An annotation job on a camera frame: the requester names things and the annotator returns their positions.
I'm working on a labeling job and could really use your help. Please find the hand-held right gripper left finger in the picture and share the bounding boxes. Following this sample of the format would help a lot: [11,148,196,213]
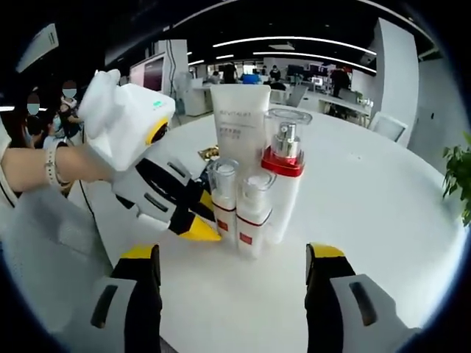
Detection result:
[86,243,163,353]

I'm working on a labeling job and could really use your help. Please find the white chair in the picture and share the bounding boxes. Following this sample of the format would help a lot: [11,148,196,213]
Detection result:
[369,111,409,143]

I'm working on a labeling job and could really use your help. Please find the white skincare tube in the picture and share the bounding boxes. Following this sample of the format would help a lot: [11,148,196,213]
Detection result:
[210,83,272,174]

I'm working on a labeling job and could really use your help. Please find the person's left hand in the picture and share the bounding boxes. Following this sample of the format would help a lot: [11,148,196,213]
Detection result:
[67,144,116,184]

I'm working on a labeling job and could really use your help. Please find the small white translucent box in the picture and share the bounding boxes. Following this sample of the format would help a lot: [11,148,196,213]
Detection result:
[206,158,241,248]

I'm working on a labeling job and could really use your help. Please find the potted green plant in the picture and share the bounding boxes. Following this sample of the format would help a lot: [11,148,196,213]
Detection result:
[442,132,471,226]

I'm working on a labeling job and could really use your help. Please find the small red-label skincare bottle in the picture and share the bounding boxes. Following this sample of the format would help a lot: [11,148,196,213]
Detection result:
[235,172,278,259]

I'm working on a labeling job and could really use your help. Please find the gold skincare sachet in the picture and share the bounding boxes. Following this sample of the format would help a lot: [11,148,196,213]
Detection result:
[197,146,222,163]

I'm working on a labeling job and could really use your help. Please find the large red-collared skincare bottle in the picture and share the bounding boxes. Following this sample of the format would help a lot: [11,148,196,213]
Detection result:
[260,108,314,244]

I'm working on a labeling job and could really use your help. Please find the white wristwatch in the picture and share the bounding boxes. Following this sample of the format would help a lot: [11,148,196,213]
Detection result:
[43,141,71,187]

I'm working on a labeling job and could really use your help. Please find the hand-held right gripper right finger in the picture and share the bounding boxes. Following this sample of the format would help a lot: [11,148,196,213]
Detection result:
[304,241,420,353]

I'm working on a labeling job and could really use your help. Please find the hanging ceiling sign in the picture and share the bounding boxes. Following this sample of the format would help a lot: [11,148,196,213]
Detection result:
[16,24,60,73]

